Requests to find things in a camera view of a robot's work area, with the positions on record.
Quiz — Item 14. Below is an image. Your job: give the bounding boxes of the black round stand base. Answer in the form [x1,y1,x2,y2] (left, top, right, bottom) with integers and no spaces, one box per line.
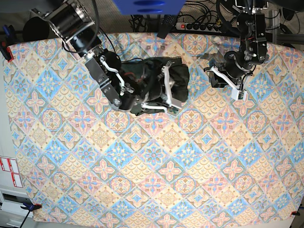
[22,17,50,42]

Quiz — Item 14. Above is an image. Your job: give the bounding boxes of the colourful patterned tablecloth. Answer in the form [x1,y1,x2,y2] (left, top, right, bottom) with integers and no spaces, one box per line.
[2,33,304,228]

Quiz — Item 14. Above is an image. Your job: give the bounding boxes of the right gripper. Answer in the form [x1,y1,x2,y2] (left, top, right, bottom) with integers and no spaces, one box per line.
[140,71,176,105]

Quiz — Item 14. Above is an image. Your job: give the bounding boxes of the red white label stickers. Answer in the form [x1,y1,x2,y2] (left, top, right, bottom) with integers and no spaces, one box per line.
[0,157,23,188]

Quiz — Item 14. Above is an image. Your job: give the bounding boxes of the blue plastic box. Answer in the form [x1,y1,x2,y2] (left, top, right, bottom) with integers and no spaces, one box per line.
[113,0,186,15]

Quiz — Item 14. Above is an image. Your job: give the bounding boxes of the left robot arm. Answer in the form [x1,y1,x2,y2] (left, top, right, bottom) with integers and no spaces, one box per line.
[207,0,268,89]

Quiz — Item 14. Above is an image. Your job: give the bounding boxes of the blue clamp lower left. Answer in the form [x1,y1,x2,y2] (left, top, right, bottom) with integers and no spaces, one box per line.
[19,203,43,228]

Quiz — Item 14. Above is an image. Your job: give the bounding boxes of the orange clamp right edge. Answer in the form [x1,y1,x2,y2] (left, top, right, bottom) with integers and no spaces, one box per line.
[291,211,300,216]

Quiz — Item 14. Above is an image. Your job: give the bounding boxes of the black remote control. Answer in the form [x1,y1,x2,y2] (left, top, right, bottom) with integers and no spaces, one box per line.
[157,15,177,39]

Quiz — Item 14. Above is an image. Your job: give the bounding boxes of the dark green long-sleeve shirt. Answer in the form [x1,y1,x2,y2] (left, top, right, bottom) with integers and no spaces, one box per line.
[118,57,190,116]

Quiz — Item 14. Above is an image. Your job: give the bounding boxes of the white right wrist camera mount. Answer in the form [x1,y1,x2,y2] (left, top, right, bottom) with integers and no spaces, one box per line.
[141,61,181,113]

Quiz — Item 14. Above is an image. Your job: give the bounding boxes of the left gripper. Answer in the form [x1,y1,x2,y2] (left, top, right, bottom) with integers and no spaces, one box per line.
[210,51,254,88]

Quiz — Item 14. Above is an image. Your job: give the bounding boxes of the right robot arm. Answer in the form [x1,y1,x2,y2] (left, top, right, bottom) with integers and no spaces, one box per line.
[24,0,181,114]

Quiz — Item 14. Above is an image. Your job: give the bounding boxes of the white power strip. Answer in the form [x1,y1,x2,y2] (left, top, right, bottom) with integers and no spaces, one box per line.
[175,22,220,33]

